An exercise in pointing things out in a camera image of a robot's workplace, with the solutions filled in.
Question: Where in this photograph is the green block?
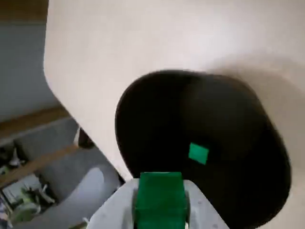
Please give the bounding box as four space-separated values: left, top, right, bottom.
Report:
133 171 190 229
188 142 210 165

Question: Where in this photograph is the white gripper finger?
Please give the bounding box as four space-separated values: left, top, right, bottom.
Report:
183 179 230 229
89 178 142 229

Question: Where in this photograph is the dark table leg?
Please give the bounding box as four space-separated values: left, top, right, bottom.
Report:
77 127 95 149

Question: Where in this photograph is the green white clutter pile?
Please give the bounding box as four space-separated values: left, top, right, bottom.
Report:
0 145 57 226

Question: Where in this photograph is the wooden beam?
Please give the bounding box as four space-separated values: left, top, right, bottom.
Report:
0 143 79 189
0 106 72 141

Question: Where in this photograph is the black pot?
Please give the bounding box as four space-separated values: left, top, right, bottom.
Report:
115 69 292 229

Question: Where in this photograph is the white chair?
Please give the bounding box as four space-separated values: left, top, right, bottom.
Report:
47 167 126 229

